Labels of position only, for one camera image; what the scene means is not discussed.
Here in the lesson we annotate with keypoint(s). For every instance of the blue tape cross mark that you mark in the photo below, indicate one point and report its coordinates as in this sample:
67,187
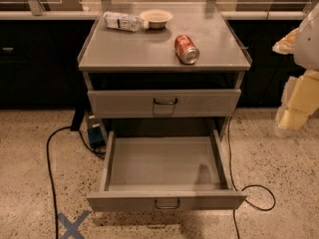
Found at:
72,228

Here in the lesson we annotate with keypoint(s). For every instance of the grey drawer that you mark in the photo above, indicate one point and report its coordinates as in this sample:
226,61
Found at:
163,103
165,173

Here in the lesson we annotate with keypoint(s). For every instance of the clear plastic water bottle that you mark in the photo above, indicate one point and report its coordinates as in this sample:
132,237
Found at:
124,21

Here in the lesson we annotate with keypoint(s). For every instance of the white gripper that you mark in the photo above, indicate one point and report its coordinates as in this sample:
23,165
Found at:
308,47

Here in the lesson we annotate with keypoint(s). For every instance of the beige shallow bowl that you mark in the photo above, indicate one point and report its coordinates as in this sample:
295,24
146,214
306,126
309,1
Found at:
157,18

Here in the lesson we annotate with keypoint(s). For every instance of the dark counter with cabinets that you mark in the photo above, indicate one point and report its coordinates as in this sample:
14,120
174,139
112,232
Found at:
38,63

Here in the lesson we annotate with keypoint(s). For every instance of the grey metal drawer cabinet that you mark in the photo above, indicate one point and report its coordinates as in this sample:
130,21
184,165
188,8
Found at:
117,60

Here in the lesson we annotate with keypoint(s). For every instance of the red soda can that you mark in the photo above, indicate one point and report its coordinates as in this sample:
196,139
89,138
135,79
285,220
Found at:
185,50

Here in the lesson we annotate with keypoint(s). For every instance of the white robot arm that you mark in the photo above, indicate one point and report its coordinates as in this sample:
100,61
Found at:
303,43

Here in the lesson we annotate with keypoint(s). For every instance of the blue power box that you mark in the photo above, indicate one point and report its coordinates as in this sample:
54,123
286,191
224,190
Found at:
94,131

